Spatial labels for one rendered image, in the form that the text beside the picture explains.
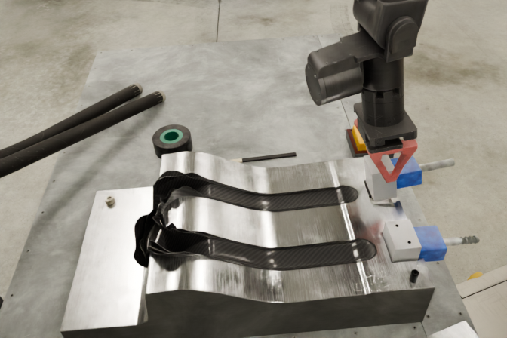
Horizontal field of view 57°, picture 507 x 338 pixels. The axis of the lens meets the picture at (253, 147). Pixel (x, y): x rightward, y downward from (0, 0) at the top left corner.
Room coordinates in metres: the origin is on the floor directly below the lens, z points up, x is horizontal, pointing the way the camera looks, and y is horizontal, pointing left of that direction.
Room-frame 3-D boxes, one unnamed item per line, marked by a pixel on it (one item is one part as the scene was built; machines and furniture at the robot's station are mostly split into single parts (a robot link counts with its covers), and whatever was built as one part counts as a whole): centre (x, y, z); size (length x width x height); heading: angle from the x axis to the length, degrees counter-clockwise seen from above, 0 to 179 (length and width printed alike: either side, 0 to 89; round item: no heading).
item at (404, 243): (0.40, -0.25, 0.89); 0.13 x 0.05 x 0.05; 91
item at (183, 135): (0.75, 0.17, 0.82); 0.08 x 0.08 x 0.04
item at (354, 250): (0.45, 0.01, 0.92); 0.35 x 0.16 x 0.09; 91
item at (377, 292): (0.46, 0.03, 0.87); 0.50 x 0.26 x 0.14; 91
